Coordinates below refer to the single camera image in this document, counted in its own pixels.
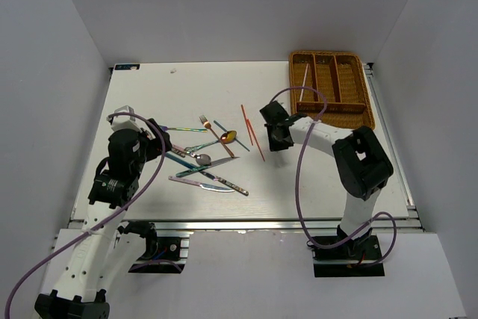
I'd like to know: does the iridescent rainbow fork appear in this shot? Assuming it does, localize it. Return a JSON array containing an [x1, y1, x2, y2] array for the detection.
[[159, 126, 208, 133]]

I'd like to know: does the orange chopstick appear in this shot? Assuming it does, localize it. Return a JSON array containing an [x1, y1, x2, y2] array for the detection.
[[249, 120, 265, 161], [240, 104, 254, 146]]

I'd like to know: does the teal chopstick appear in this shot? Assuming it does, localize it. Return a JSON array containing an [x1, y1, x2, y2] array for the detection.
[[213, 120, 250, 152]]

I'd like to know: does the silver spoon patterned handle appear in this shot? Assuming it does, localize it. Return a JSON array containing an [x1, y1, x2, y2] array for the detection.
[[171, 145, 212, 166]]

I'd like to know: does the gold bowl iridescent spoon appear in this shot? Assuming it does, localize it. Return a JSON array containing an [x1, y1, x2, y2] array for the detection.
[[184, 130, 237, 153]]

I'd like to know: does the rose gold fork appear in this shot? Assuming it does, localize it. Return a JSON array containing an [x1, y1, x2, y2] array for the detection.
[[199, 115, 235, 158]]

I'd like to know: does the white chopstick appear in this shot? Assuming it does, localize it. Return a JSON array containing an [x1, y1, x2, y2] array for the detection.
[[299, 64, 310, 102]]

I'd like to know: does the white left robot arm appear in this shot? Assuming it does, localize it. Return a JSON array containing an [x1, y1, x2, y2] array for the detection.
[[34, 112, 172, 318]]

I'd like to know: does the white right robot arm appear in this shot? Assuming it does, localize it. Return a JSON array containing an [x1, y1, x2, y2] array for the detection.
[[260, 101, 394, 258]]

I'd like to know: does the woven wicker cutlery tray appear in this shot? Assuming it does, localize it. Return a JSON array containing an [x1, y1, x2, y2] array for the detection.
[[289, 50, 376, 129]]

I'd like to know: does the blue label sticker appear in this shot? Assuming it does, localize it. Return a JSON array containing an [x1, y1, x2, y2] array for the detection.
[[114, 64, 140, 71]]

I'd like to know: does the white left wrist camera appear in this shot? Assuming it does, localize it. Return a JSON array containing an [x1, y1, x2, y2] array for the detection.
[[106, 105, 141, 132]]

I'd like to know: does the serrated knife teal handle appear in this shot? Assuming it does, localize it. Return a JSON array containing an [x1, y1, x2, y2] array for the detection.
[[176, 157, 238, 178]]

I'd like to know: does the pink handled table knife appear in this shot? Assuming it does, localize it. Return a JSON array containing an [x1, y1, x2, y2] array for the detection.
[[168, 176, 233, 193]]

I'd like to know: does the patterned handle table knife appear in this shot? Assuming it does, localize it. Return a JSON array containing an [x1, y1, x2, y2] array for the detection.
[[200, 171, 249, 196]]

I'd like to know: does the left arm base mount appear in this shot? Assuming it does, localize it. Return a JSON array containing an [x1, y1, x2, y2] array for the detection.
[[118, 221, 185, 274]]

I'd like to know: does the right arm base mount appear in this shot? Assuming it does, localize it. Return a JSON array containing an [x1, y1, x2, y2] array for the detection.
[[307, 235, 385, 278]]

